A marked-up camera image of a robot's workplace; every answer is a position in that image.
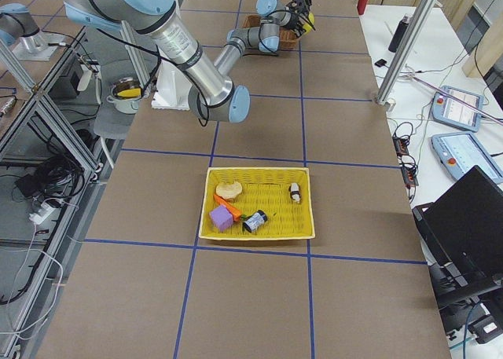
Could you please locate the orange toy carrot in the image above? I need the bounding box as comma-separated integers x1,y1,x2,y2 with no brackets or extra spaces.
213,194,243,222

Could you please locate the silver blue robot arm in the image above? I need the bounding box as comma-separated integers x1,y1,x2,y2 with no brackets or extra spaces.
64,0,314,123

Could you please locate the black white toy figure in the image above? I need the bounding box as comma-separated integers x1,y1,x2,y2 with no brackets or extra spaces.
288,182,302,204

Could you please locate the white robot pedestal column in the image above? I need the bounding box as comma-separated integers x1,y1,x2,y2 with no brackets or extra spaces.
151,60,193,111

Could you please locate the small black adapter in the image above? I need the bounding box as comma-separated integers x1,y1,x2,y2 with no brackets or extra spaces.
374,59,387,68

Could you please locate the aluminium frame post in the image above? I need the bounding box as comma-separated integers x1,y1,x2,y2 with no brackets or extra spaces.
374,0,437,105

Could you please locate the upper teach pendant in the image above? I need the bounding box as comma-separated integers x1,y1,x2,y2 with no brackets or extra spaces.
431,85,484,132

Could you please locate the toy bread slice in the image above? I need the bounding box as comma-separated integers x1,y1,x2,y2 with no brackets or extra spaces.
215,181,243,201

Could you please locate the brown wicker basket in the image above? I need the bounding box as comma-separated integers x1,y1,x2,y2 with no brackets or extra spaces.
242,14,299,50

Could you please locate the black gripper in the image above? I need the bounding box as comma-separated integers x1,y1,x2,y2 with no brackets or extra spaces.
289,0,312,20

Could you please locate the blue labelled can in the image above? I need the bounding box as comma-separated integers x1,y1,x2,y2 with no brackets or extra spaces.
243,210,268,233

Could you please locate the purple cube block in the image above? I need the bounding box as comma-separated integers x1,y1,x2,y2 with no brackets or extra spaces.
209,205,233,232

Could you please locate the white enamel pot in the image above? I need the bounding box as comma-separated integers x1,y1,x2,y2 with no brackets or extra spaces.
106,77,142,115

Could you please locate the yellow plastic basket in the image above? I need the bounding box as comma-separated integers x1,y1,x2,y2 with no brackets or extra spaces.
198,167,315,241

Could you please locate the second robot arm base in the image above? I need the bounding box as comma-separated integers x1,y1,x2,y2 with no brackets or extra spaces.
1,3,56,61

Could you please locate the lower teach pendant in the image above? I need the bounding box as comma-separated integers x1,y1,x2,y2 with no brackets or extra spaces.
431,131,502,185

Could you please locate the teach pendant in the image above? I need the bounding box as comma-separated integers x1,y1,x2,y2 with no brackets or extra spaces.
431,85,484,132
431,131,502,185

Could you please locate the black orange usb hub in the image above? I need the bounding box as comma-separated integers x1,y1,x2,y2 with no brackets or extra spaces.
392,135,418,189

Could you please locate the black laptop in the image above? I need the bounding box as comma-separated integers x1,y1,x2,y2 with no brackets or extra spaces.
413,166,502,310

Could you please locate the black water bottle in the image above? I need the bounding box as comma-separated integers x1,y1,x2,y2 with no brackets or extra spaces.
388,15,411,53

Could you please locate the white power strip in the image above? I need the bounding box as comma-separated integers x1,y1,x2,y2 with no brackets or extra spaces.
28,201,61,225

